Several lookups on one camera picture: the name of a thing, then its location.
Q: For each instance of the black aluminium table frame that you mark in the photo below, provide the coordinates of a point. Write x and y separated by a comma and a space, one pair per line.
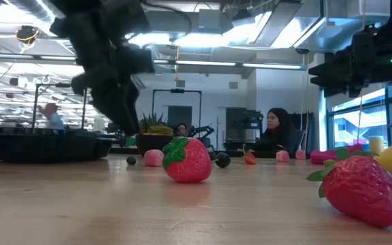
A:
267, 154

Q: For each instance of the ceiling dome camera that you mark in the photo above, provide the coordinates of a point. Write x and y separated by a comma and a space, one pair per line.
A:
27, 34

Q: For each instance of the large pink candy cube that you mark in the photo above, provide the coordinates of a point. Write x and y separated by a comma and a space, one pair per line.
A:
153, 158

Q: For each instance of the small dark blueberry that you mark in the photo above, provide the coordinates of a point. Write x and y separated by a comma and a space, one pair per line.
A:
131, 160

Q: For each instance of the small pink candy piece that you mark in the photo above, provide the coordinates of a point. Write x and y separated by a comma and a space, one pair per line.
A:
300, 155
282, 156

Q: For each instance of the large red plastic strawberry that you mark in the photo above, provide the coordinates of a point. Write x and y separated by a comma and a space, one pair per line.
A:
189, 161
362, 190

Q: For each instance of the black background robot arm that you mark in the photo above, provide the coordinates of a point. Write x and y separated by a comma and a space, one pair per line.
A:
201, 131

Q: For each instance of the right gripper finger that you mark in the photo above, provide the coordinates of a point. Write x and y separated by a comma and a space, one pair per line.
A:
339, 85
335, 64

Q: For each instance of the small red strawberry with stem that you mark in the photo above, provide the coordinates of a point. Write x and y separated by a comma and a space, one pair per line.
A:
249, 158

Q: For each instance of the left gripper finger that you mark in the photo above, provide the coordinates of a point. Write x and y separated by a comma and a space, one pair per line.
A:
129, 109
104, 105

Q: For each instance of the black plastic tupperware container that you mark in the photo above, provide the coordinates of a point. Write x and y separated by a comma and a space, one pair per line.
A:
46, 146

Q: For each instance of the green succulent plant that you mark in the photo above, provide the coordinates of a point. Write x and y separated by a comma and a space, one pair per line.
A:
150, 124

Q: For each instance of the dark plastic blueberry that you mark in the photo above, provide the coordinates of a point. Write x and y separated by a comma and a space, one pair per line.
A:
211, 154
223, 160

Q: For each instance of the dark equipment rack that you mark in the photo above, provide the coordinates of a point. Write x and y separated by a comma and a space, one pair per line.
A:
245, 122

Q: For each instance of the black security camera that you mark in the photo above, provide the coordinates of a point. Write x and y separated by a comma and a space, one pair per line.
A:
301, 51

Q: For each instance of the gray door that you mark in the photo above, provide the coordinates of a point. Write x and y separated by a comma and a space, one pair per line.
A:
179, 119

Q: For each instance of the pink-red folded cloth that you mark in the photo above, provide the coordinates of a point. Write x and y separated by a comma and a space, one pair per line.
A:
322, 157

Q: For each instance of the pale yellow cup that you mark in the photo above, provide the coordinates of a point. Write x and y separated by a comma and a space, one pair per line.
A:
376, 144

